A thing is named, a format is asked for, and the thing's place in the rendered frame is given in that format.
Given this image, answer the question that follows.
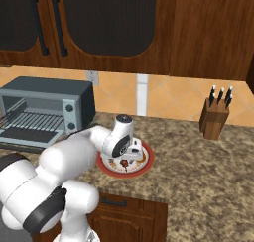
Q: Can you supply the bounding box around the grey toaster oven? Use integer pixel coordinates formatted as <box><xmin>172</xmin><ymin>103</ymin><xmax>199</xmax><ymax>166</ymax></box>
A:
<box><xmin>0</xmin><ymin>75</ymin><xmax>97</xmax><ymax>155</ymax></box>

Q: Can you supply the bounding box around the wooden knife block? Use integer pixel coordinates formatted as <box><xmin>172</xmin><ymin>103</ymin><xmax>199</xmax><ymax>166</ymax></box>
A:
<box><xmin>198</xmin><ymin>97</ymin><xmax>231</xmax><ymax>142</ymax></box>

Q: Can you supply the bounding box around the white vertical wall strip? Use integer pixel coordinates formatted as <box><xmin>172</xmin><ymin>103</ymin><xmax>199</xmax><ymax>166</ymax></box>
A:
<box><xmin>136</xmin><ymin>73</ymin><xmax>150</xmax><ymax>118</ymax></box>

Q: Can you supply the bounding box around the white wall socket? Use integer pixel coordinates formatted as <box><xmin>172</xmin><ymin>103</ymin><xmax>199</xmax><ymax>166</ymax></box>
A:
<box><xmin>85</xmin><ymin>69</ymin><xmax>100</xmax><ymax>87</ymax></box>

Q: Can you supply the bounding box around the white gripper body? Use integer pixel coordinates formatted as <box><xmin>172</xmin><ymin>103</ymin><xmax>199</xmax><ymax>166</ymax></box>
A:
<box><xmin>124</xmin><ymin>138</ymin><xmax>146</xmax><ymax>163</ymax></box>

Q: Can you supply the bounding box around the wooden cupboard door dark pane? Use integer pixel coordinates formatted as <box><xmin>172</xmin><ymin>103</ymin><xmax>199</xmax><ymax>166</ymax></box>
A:
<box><xmin>0</xmin><ymin>0</ymin><xmax>52</xmax><ymax>67</ymax></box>
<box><xmin>45</xmin><ymin>0</ymin><xmax>177</xmax><ymax>75</ymax></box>

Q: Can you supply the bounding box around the black handled knife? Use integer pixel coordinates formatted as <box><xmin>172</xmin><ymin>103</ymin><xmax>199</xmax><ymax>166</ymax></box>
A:
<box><xmin>224</xmin><ymin>94</ymin><xmax>233</xmax><ymax>111</ymax></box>
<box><xmin>224</xmin><ymin>85</ymin><xmax>234</xmax><ymax>103</ymax></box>
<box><xmin>216</xmin><ymin>86</ymin><xmax>225</xmax><ymax>106</ymax></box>
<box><xmin>208</xmin><ymin>84</ymin><xmax>217</xmax><ymax>108</ymax></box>

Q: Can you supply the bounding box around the black drawer handle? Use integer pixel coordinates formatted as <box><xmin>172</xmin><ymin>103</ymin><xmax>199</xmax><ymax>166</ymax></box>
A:
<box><xmin>100</xmin><ymin>196</ymin><xmax>129</xmax><ymax>208</ymax></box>

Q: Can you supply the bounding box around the black cupboard door handle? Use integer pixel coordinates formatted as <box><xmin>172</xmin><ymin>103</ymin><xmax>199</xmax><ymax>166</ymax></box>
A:
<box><xmin>50</xmin><ymin>0</ymin><xmax>69</xmax><ymax>58</ymax></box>
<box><xmin>29</xmin><ymin>0</ymin><xmax>51</xmax><ymax>58</ymax></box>

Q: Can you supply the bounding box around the wooden base cupboard door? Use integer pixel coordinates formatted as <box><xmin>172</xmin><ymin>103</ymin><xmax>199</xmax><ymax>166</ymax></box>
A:
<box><xmin>86</xmin><ymin>212</ymin><xmax>157</xmax><ymax>242</ymax></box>

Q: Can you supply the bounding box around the red kebab skewer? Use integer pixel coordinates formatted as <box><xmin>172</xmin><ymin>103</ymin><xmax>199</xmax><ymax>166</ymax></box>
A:
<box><xmin>119</xmin><ymin>159</ymin><xmax>132</xmax><ymax>172</ymax></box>

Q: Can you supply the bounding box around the plain wooden cupboard door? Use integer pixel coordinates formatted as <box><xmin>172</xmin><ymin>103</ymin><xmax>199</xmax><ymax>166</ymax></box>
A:
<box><xmin>169</xmin><ymin>0</ymin><xmax>254</xmax><ymax>82</ymax></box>

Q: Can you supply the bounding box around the toaster oven glass door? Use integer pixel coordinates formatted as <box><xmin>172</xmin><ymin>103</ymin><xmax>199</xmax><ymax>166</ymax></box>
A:
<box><xmin>0</xmin><ymin>126</ymin><xmax>66</xmax><ymax>155</ymax></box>

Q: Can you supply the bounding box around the wooden drawer front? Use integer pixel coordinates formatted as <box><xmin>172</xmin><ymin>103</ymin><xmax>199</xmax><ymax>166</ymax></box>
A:
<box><xmin>97</xmin><ymin>191</ymin><xmax>169</xmax><ymax>225</ymax></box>

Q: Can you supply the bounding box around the red rimmed white plate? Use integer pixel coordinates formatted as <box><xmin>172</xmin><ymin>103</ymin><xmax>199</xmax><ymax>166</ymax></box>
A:
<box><xmin>95</xmin><ymin>140</ymin><xmax>156</xmax><ymax>180</ymax></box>

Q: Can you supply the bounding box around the toaster oven wire rack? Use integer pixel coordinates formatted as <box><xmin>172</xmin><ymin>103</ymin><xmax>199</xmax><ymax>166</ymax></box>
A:
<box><xmin>0</xmin><ymin>107</ymin><xmax>65</xmax><ymax>132</ymax></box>

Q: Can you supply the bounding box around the brown baguette bread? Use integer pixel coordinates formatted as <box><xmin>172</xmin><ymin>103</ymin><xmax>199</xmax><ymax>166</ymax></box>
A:
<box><xmin>136</xmin><ymin>151</ymin><xmax>150</xmax><ymax>165</ymax></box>

